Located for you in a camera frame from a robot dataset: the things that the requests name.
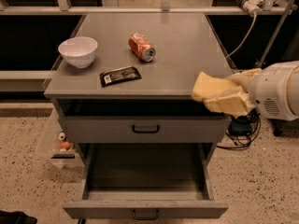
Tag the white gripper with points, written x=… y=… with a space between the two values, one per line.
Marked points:
x=270 y=89

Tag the yellow sponge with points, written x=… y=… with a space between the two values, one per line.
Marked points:
x=206 y=86

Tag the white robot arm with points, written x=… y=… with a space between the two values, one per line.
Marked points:
x=273 y=92

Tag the grey drawer cabinet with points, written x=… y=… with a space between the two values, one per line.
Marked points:
x=135 y=99

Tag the open grey drawer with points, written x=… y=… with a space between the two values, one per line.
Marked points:
x=145 y=182

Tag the closed grey drawer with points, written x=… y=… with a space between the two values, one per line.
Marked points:
x=145 y=129

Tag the white power strip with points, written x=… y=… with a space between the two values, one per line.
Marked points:
x=250 y=6

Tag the orange soda can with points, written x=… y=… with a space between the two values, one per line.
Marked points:
x=141 y=47

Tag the black snack packet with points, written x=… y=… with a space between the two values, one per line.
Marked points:
x=119 y=75

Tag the white bowl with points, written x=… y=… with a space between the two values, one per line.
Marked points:
x=79 y=51

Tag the clear plastic bin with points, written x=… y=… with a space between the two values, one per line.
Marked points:
x=54 y=146

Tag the metal railing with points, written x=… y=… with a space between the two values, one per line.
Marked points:
x=130 y=0

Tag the black bag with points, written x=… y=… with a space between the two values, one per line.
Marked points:
x=16 y=218

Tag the blue box with cables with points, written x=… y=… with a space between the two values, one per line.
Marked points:
x=243 y=130

